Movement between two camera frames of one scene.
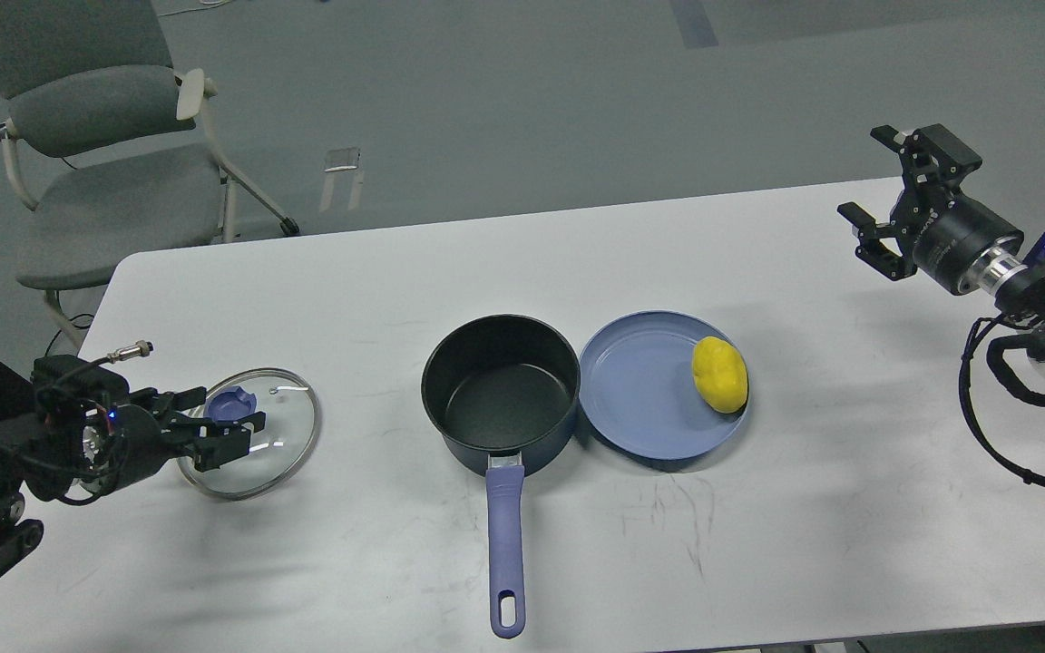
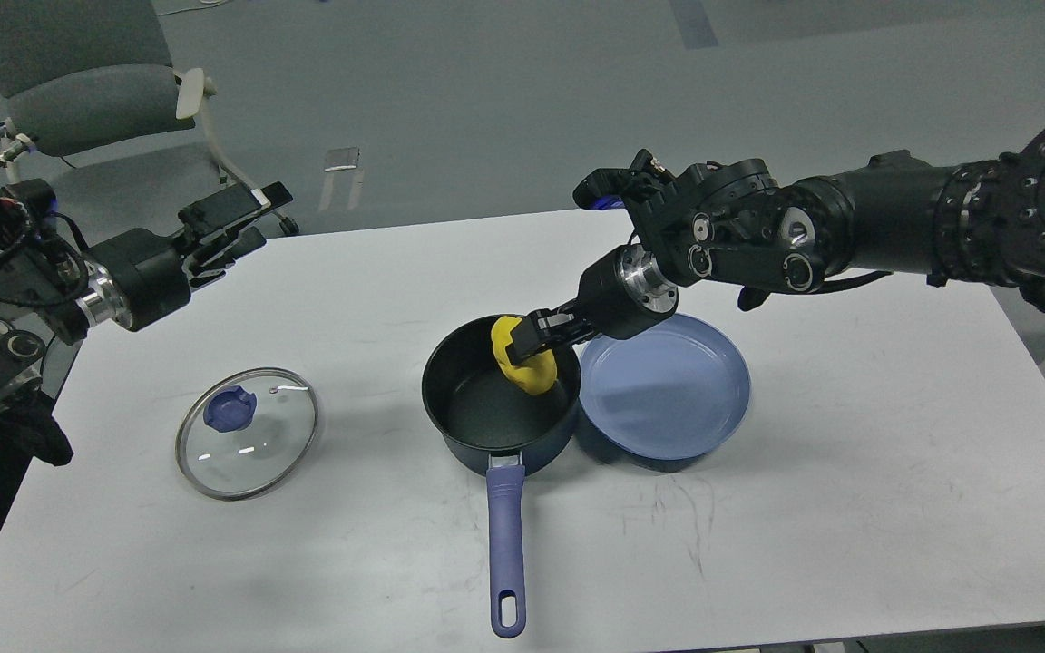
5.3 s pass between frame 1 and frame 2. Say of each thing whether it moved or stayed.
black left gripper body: moved
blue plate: stayed
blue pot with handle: stayed
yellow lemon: moved
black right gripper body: moved
